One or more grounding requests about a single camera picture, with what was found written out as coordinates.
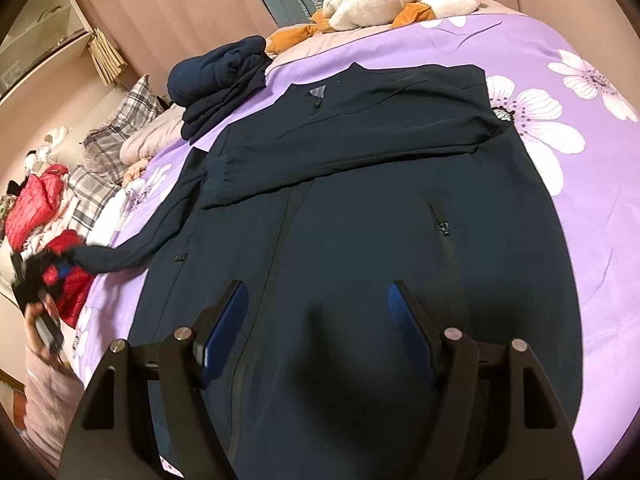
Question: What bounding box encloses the small white stuffed toy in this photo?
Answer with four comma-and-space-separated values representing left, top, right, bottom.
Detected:
25, 125, 83, 171

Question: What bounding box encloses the grey plaid pillow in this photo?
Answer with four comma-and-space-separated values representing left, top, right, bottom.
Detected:
65, 165, 123, 241
82, 122, 132, 171
112, 74, 166, 131

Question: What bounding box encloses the pale pink quilt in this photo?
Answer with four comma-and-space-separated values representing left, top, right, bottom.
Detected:
120, 105, 193, 166

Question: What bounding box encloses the person's left hand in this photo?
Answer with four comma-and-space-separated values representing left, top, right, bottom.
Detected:
24, 302, 63, 363

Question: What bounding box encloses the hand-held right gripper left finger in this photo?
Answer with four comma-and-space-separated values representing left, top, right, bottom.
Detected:
59, 280, 250, 480

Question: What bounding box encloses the purple floral bedsheet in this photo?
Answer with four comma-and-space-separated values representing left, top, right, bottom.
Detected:
70, 10, 640, 476

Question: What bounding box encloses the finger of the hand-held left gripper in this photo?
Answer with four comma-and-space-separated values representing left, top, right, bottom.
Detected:
27, 249, 76, 288

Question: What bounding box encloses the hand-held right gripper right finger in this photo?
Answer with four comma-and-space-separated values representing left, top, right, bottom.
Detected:
387, 281, 585, 480

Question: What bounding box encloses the white cabinet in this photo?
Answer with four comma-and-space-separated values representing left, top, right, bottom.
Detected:
0, 0, 96, 106

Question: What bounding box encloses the stack of folded navy clothes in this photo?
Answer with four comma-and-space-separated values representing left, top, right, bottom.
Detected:
167, 35, 273, 143

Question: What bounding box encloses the red down jacket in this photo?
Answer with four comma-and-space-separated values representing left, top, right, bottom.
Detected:
5, 164, 71, 253

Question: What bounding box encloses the red and blue jacket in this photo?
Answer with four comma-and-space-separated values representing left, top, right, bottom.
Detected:
40, 230, 96, 331

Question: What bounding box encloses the person's left forearm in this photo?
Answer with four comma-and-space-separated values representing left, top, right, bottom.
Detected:
20, 347, 88, 463

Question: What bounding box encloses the peach floral cloth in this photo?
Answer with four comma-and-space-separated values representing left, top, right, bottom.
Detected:
122, 157, 153, 186

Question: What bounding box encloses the dark navy zip jacket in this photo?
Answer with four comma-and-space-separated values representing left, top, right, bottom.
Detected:
67, 62, 583, 480

